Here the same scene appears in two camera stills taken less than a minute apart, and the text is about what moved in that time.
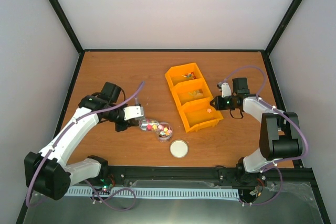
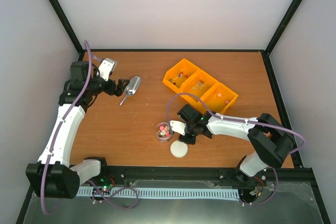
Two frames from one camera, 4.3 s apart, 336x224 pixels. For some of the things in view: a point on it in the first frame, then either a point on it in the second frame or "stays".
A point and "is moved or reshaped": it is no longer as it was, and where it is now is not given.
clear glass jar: (165, 132) stays
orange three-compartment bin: (192, 97) is moved or reshaped
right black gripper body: (227, 105) -> (191, 140)
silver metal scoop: (148, 124) -> (132, 87)
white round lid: (179, 148) stays
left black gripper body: (119, 127) -> (110, 90)
